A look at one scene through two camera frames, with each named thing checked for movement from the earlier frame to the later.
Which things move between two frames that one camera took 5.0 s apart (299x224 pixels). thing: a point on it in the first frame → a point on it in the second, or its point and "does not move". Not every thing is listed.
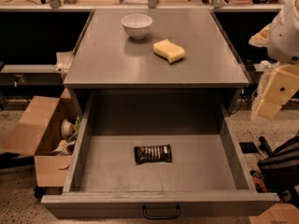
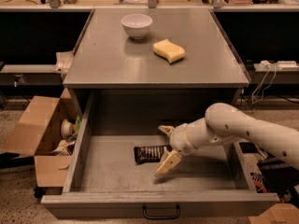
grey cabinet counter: x=106 y=57 does not move
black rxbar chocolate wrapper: x=152 y=154 does not move
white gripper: x=285 y=37 → x=177 y=139
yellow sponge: x=168 y=50 does not move
